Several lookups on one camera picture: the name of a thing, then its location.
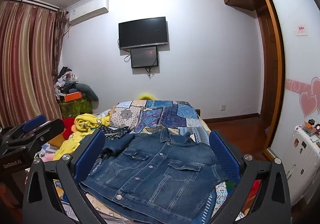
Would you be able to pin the brown wooden door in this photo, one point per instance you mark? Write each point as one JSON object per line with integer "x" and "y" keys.
{"x": 271, "y": 76}

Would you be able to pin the pink plush toy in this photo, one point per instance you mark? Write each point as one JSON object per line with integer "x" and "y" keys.
{"x": 48, "y": 158}

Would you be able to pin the yellow cartoon print garment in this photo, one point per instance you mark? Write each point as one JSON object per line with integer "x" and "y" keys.
{"x": 85, "y": 124}

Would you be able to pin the orange box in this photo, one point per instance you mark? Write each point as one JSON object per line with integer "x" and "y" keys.
{"x": 73, "y": 96}

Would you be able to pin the red cloth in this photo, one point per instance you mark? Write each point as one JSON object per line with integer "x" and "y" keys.
{"x": 67, "y": 126}

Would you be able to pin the small items on suitcase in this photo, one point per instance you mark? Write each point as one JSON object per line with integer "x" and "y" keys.
{"x": 311, "y": 126}

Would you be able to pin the pile of mixed clothes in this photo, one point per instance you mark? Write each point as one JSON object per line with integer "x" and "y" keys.
{"x": 65, "y": 81}

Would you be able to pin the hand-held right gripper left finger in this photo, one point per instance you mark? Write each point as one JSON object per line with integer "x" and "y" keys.
{"x": 90, "y": 155}

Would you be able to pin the dark grey cushion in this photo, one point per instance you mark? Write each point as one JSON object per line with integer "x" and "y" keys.
{"x": 88, "y": 90}

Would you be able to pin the black wall television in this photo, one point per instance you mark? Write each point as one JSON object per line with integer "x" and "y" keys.
{"x": 142, "y": 33}

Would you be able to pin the small black wall monitor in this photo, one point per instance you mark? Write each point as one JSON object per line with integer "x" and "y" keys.
{"x": 144, "y": 57}

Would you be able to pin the pink door sticker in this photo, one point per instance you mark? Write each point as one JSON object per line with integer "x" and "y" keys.
{"x": 300, "y": 29}

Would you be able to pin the curtain rail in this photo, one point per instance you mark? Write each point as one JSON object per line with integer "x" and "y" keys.
{"x": 32, "y": 2}

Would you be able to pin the navy dotted garment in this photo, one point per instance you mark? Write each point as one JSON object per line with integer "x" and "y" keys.
{"x": 115, "y": 132}

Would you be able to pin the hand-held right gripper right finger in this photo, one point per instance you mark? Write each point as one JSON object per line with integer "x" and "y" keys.
{"x": 225, "y": 156}

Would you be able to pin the white wall outlet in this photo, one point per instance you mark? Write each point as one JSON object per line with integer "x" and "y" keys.
{"x": 223, "y": 107}

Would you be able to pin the white air conditioner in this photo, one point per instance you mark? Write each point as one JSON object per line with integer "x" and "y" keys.
{"x": 87, "y": 11}

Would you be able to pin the blue denim jacket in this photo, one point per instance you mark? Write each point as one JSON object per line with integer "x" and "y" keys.
{"x": 155, "y": 164}

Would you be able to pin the frosted sliding door with hearts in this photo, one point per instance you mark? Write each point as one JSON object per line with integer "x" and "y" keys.
{"x": 295, "y": 69}

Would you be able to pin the brown patterned curtain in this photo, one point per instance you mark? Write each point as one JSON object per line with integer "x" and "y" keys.
{"x": 60, "y": 39}

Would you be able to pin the white suitcase with stickers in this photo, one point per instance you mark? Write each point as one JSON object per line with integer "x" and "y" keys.
{"x": 303, "y": 159}

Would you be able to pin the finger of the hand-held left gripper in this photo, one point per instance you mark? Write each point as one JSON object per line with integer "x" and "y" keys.
{"x": 50, "y": 130}
{"x": 33, "y": 122}

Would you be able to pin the striped pink curtain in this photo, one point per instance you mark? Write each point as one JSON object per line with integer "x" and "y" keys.
{"x": 22, "y": 64}

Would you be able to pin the green cloth covered cabinet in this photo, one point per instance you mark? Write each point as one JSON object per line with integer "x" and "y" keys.
{"x": 76, "y": 109}

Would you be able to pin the yellow plush toy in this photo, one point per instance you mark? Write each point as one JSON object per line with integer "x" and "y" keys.
{"x": 146, "y": 96}

